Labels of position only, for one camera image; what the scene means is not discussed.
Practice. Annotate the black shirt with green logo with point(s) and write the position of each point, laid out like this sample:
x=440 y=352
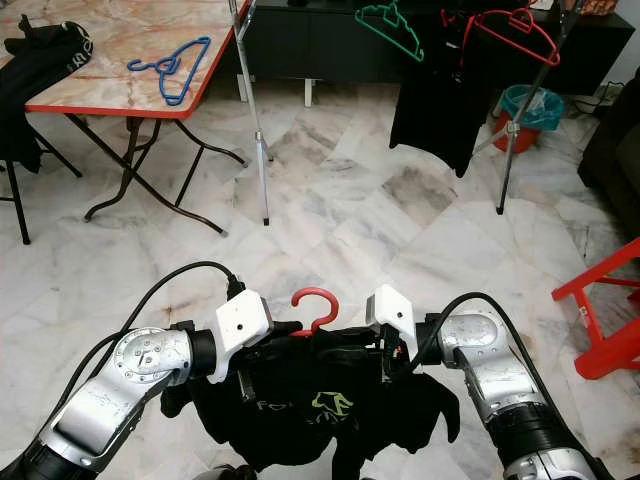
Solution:
x=310 y=420

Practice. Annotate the red plastic hanger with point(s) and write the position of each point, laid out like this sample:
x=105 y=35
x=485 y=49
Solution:
x=315 y=291
x=515 y=18
x=450 y=18

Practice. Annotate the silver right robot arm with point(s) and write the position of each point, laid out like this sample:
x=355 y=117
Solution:
x=480 y=345

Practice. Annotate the blue plastic hanger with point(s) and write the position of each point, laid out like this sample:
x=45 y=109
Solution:
x=165 y=65

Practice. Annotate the green plastic hanger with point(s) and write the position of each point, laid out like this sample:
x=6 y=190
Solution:
x=390 y=18

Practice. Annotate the red plastic stool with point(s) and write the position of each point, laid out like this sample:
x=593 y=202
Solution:
x=610 y=355

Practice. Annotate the black metal chair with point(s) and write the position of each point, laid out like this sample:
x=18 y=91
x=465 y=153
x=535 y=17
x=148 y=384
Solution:
x=17 y=215

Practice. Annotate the red bucket with teal bag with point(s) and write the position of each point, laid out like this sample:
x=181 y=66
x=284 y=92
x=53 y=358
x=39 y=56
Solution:
x=530 y=105

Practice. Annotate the black TV console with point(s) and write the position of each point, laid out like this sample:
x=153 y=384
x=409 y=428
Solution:
x=320 y=45

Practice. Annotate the marble top folding table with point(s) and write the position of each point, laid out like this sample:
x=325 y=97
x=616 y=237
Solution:
x=140 y=40

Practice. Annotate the black garment with white print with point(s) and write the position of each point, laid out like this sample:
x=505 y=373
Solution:
x=25 y=100

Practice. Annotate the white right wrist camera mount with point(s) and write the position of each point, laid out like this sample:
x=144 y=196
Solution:
x=390 y=315

